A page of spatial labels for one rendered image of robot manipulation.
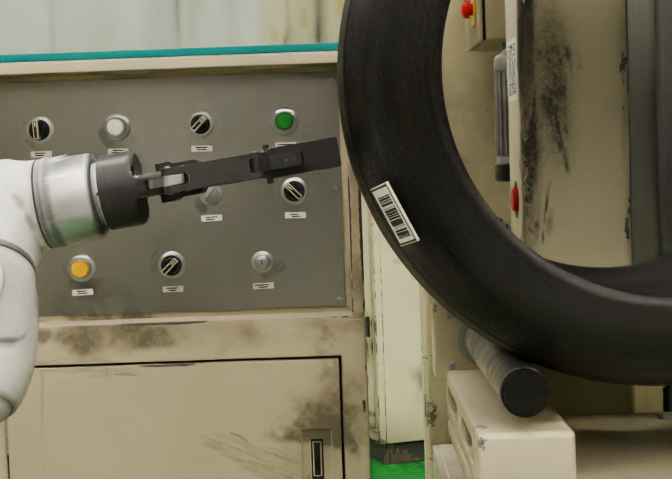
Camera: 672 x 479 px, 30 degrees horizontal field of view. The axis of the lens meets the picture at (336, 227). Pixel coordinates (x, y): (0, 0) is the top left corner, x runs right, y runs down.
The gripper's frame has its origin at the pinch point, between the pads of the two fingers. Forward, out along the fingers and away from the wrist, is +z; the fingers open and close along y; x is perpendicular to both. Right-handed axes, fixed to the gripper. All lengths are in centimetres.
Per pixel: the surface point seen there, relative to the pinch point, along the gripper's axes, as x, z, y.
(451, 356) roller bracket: 25.7, 12.2, 22.6
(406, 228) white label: 8.1, 8.3, -11.8
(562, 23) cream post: -10.6, 32.1, 24.8
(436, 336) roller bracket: 23.1, 10.9, 22.6
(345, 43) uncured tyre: -9.5, 5.9, -8.0
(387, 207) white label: 6.0, 7.0, -10.4
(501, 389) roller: 24.0, 14.2, -11.7
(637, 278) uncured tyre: 19.7, 33.9, 16.1
